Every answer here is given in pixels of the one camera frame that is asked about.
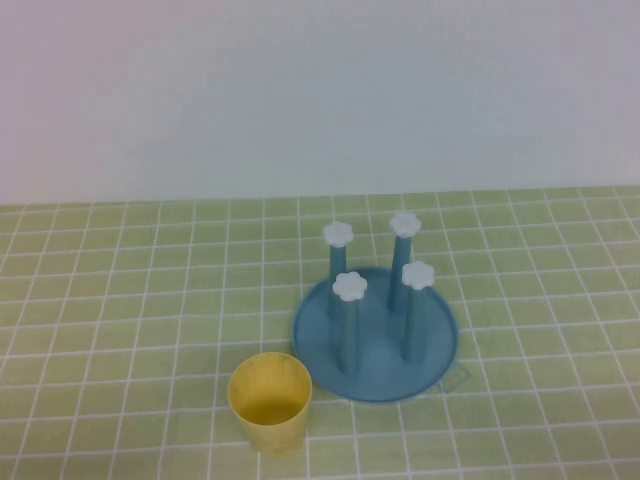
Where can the yellow plastic cup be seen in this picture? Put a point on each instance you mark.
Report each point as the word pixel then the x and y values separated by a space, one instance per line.
pixel 272 430

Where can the blue cup stand white knobs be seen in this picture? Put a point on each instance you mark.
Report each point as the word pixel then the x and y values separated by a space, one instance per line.
pixel 380 370

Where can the clear tape piece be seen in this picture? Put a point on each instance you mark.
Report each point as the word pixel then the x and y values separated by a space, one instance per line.
pixel 457 378

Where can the green checkered tablecloth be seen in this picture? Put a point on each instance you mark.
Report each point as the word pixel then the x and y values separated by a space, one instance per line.
pixel 100 300

